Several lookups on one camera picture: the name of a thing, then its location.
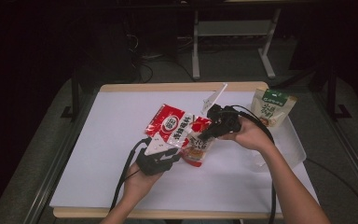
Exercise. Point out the wooden table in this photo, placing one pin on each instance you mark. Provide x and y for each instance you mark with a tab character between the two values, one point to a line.
167	86

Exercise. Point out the translucent plastic container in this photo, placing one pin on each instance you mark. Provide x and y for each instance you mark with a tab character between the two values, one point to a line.
289	146

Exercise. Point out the white metal frame stand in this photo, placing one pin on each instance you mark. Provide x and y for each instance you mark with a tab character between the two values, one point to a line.
233	28

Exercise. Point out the person's left hand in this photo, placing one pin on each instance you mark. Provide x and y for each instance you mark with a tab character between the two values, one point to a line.
136	186

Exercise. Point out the aluminium rail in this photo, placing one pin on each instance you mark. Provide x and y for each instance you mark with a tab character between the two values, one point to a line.
345	146
52	168

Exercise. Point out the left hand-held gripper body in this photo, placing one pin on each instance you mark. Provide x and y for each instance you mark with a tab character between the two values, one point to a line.
152	163

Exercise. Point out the white table mat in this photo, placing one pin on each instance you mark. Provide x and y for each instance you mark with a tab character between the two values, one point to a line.
105	130

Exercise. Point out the person's right hand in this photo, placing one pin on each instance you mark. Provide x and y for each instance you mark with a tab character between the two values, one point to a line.
251	137

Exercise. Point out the small red and white packet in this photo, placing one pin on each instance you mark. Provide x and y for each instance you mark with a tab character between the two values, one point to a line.
197	151

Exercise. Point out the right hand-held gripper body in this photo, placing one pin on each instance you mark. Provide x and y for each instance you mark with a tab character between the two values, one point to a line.
228	121

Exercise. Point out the black metal stand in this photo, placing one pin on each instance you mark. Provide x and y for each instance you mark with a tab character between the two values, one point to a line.
75	93
332	93

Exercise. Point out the large red seasoning packet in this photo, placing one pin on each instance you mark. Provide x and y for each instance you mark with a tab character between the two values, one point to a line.
167	123

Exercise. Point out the green and beige food packet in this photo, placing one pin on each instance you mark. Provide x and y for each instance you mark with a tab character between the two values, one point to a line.
272	107

